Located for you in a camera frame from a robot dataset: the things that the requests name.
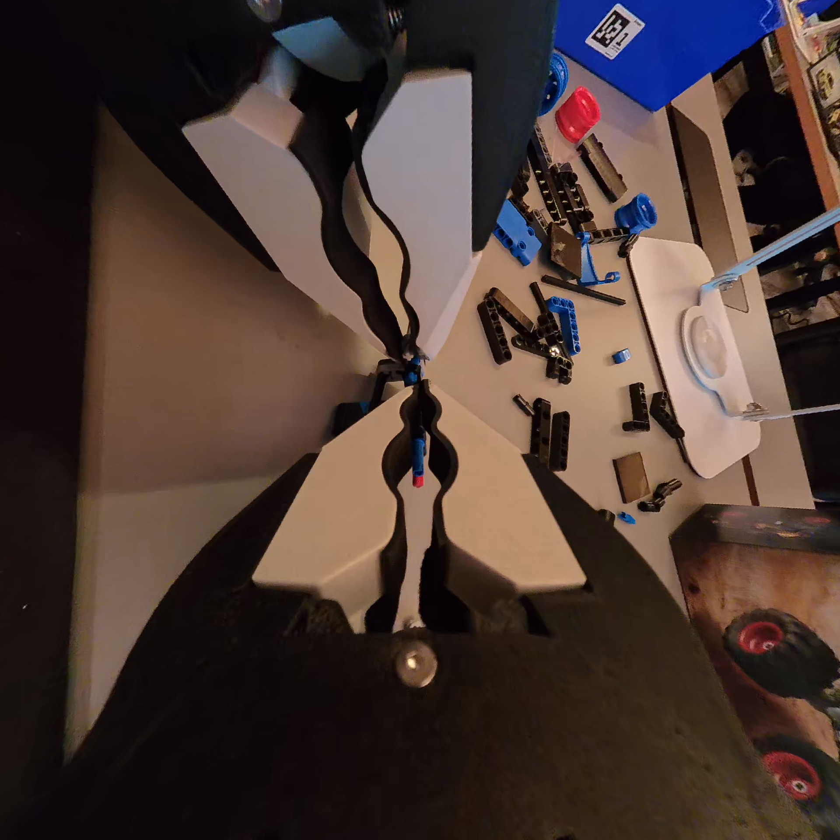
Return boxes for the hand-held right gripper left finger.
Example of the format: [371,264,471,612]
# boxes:
[251,387,422,634]

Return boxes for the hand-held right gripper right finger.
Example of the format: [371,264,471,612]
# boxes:
[420,382,588,618]

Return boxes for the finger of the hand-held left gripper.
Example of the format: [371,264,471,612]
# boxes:
[356,67,484,360]
[181,48,406,360]

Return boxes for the black blue toy brick assembly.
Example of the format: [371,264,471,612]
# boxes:
[333,357,435,490]

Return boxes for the grey desk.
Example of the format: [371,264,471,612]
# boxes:
[66,52,818,762]

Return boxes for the dark desk mat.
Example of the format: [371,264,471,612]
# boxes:
[668,108,749,313]

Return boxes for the blue toy wheel hub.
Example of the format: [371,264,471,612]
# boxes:
[541,52,571,118]
[613,193,659,235]

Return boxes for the small red toy wheel hub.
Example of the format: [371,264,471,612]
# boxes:
[554,87,602,144]

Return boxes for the long dark toy beam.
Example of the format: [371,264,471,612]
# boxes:
[528,122,559,205]

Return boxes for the blue studded toy beam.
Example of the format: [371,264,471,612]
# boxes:
[491,198,543,267]

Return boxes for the long black toy beam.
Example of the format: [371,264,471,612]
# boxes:
[529,398,553,461]

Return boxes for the wide black studded toy beam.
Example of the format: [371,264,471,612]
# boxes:
[547,163,595,228]

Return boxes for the black glossy toy block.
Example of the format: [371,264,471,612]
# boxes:
[577,134,628,203]

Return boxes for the large black flat toy tile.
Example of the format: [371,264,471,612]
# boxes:
[612,452,652,504]

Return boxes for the large black angled toy beam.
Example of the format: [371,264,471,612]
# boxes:
[476,287,536,366]

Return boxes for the small black flat toy tile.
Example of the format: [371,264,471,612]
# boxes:
[549,223,585,280]

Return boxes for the blue storage bin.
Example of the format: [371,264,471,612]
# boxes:
[554,0,786,112]

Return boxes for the black toy connector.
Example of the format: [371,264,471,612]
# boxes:
[637,478,684,513]

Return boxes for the thin black studded beam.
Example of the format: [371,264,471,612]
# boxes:
[577,226,641,257]

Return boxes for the blue curved toy panel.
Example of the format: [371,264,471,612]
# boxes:
[575,231,622,288]

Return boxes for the black joined toy beams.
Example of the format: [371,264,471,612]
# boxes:
[511,282,576,385]

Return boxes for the blue angled toy beam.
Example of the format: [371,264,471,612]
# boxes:
[547,296,582,357]

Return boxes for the toy set cardboard box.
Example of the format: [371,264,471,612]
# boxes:
[668,503,840,840]

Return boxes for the white book stand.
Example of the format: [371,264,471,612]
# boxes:
[626,206,840,480]

